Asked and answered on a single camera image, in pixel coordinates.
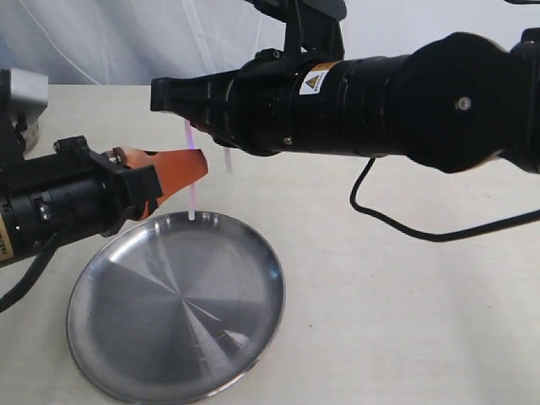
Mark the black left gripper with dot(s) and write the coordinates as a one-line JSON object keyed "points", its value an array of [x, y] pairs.
{"points": [[85, 194]]}

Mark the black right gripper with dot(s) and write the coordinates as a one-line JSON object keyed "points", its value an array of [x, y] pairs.
{"points": [[257, 99]]}

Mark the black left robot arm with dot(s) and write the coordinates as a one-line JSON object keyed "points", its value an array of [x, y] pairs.
{"points": [[20, 211]]}

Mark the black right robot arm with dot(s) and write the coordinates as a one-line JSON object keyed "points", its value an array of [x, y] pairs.
{"points": [[451, 105]]}

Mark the round stainless steel plate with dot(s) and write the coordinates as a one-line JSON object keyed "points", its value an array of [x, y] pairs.
{"points": [[176, 308]]}

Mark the white backdrop cloth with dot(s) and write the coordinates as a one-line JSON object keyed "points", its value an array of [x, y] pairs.
{"points": [[132, 42]]}

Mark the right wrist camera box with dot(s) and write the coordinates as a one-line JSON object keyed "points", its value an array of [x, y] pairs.
{"points": [[311, 27]]}

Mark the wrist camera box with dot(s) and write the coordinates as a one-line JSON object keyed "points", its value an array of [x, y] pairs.
{"points": [[22, 93], [311, 27]]}

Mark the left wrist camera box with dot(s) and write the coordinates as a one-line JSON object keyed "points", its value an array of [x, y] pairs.
{"points": [[22, 93]]}

